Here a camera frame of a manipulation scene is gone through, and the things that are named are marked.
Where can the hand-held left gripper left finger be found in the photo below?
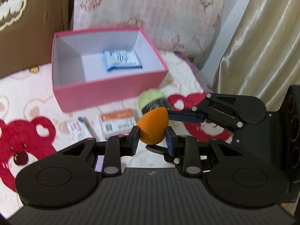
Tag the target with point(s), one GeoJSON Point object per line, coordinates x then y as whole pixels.
{"type": "Point", "coordinates": [134, 141]}

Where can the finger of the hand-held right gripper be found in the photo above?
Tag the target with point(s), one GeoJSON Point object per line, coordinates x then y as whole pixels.
{"type": "Point", "coordinates": [155, 149]}
{"type": "Point", "coordinates": [185, 117]}

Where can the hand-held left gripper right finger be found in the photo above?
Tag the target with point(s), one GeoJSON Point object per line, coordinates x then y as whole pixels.
{"type": "Point", "coordinates": [170, 143]}

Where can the orange makeup sponge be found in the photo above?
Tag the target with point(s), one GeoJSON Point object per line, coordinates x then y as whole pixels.
{"type": "Point", "coordinates": [152, 125]}

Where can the clear box with orange label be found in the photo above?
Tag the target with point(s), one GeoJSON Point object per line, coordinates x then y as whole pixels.
{"type": "Point", "coordinates": [117, 121]}

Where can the green yarn ball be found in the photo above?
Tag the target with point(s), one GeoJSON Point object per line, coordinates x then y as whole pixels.
{"type": "Point", "coordinates": [150, 97]}

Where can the pink cardboard box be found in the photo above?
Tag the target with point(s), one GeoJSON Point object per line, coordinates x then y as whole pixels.
{"type": "Point", "coordinates": [105, 93]}

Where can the white tissue packet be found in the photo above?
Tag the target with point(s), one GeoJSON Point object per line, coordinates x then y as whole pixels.
{"type": "Point", "coordinates": [78, 129]}

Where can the blue tissue packet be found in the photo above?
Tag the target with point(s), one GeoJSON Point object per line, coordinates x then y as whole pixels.
{"type": "Point", "coordinates": [121, 59]}

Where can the gold satin curtain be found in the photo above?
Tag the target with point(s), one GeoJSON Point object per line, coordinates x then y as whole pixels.
{"type": "Point", "coordinates": [262, 39]}

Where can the pink bear printed blanket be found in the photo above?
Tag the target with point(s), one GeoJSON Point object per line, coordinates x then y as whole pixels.
{"type": "Point", "coordinates": [28, 103]}

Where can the pink printed pillow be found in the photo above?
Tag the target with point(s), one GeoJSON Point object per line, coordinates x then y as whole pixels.
{"type": "Point", "coordinates": [145, 7]}

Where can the brown embroidered cushion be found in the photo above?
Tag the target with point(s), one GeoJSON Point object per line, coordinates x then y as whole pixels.
{"type": "Point", "coordinates": [35, 32]}

